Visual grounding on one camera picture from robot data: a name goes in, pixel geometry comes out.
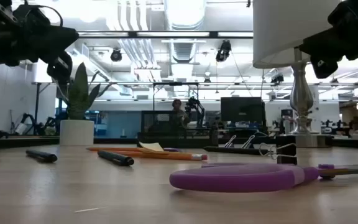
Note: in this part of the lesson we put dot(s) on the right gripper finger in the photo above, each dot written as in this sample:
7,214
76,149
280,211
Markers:
322,43

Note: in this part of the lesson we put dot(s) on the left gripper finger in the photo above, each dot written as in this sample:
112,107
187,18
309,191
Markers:
62,37

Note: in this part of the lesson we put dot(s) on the black pen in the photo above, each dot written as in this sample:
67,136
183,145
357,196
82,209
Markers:
235,151
117,158
42,155

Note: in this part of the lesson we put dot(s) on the large black binder clip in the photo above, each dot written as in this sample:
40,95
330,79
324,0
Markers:
286,152

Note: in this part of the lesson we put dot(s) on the small black binder clip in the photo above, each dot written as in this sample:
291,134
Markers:
230,141
248,141

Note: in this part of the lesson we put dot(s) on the yellow sticky note pad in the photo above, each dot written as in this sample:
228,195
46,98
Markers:
151,147

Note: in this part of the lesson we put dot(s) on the orange pencil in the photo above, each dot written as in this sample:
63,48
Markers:
166,155

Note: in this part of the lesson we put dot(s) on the purple eraser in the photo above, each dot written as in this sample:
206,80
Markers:
172,149

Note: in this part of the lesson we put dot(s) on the background black robot arm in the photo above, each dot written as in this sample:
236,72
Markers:
31,124
196,107

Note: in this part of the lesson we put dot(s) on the black mesh desk organizer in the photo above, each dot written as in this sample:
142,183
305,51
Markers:
160,124

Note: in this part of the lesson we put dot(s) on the white shade silver table lamp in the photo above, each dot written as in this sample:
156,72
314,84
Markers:
278,31

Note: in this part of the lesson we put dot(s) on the black ceiling spotlight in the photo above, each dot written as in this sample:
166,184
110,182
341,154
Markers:
116,55
277,78
223,51

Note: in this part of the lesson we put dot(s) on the green plant in white pot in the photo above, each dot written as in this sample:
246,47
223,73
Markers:
76,132

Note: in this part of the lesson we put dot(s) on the black computer monitor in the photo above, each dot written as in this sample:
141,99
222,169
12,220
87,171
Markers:
242,109

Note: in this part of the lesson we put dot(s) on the black overhead beam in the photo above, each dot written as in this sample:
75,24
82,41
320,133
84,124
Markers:
166,34

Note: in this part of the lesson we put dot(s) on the person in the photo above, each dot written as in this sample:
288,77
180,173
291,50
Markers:
177,107

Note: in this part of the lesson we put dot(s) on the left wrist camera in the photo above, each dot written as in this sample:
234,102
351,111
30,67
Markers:
31,17

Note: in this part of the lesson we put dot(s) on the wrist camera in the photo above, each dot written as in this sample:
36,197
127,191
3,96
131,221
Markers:
353,12
31,17

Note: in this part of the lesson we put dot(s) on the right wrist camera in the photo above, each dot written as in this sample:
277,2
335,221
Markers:
353,12

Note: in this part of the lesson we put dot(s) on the black table edge rail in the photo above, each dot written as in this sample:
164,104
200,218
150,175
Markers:
113,140

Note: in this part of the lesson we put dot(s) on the silver ceiling duct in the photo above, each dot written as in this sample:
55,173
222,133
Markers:
185,15

